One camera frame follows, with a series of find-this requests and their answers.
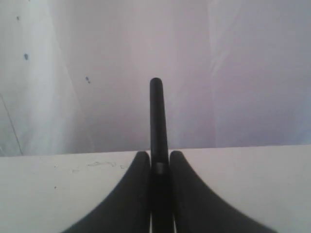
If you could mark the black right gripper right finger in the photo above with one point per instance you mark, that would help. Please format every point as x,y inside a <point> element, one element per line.
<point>197,209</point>

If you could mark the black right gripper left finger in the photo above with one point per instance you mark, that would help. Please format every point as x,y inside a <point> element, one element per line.
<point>126,209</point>

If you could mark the black paintbrush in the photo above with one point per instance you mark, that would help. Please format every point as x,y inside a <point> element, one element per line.
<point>161,192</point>

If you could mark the white backdrop cloth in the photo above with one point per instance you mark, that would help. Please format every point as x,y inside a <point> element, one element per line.
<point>75,74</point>

